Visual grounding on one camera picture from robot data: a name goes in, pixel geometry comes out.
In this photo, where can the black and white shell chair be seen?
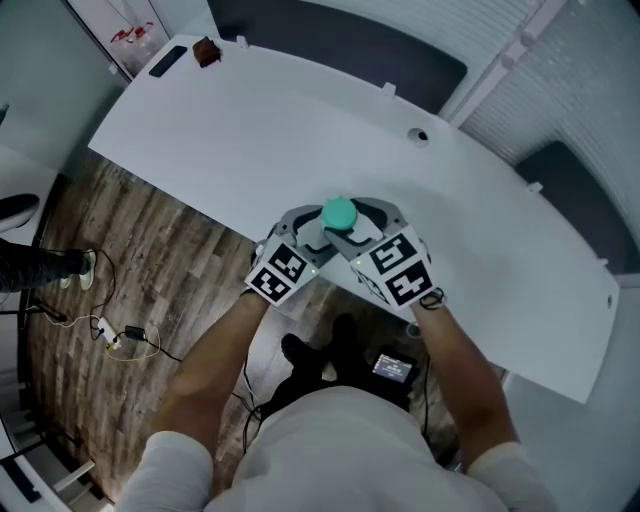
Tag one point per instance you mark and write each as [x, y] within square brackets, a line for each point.
[17, 209]

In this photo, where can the person's left black shoe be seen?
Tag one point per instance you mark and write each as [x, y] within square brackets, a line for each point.
[302, 352]

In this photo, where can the black phone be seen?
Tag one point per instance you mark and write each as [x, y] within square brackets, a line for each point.
[167, 61]

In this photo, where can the brown wallet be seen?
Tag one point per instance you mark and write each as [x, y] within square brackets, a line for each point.
[206, 52]

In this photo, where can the white power strip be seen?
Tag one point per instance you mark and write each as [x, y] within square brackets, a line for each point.
[108, 331]

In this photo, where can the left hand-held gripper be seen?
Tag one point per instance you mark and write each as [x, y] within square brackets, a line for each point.
[277, 270]

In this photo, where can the person's left forearm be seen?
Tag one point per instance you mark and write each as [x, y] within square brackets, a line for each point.
[215, 370]

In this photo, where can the long dark desk partition panel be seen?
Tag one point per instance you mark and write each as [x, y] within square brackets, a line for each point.
[350, 45]

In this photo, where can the short dark desk partition panel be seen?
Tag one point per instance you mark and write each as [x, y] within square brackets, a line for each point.
[585, 210]

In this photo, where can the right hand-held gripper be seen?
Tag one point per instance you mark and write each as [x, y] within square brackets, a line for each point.
[395, 270]

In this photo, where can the person's white shirt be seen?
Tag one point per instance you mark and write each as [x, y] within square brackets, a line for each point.
[330, 450]

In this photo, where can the dark wrist band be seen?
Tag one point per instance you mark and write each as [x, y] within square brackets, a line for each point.
[433, 298]

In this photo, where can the person's right forearm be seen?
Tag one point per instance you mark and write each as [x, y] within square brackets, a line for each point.
[465, 380]

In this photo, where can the black tripod stand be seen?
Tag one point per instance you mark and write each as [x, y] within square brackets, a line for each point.
[47, 312]

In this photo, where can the small black screen device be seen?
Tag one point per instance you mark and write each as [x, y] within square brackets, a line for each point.
[394, 369]

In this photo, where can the person's right black shoe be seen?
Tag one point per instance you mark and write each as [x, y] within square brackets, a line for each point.
[345, 340]

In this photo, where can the black power adapter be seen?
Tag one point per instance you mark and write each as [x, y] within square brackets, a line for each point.
[135, 333]

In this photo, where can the person's black shoe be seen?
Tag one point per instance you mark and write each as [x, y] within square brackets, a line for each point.
[302, 352]
[345, 340]

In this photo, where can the person's black trousers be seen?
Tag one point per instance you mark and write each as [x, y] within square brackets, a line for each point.
[300, 390]

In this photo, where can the teal bottle cap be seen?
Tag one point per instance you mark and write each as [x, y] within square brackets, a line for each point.
[340, 213]

